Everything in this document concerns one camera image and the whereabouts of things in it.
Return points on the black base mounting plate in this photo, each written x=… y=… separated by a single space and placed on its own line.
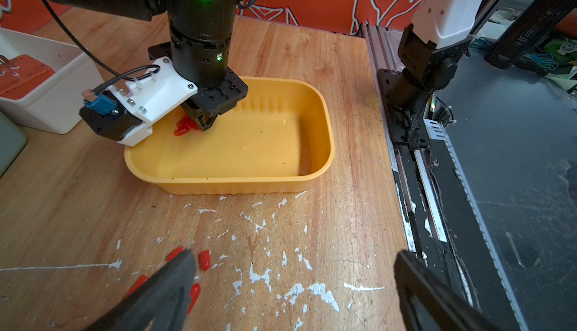
x=488 y=199

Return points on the orange plug adapter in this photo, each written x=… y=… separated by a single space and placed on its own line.
x=21 y=75

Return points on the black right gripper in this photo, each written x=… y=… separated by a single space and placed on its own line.
x=201 y=32

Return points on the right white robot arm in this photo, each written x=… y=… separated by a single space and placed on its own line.
x=433 y=42

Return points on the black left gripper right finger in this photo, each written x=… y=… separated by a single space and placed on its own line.
x=426 y=303

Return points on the grey plastic toolbox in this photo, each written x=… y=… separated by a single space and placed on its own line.
x=12 y=142

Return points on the yellow plastic storage box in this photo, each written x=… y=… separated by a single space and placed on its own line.
x=278 y=139

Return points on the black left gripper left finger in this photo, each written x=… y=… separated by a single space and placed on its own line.
x=161 y=303

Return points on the red screw protection sleeve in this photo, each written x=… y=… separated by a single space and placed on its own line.
x=185 y=125

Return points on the white square plastic bin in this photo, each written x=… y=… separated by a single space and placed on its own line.
x=54 y=105

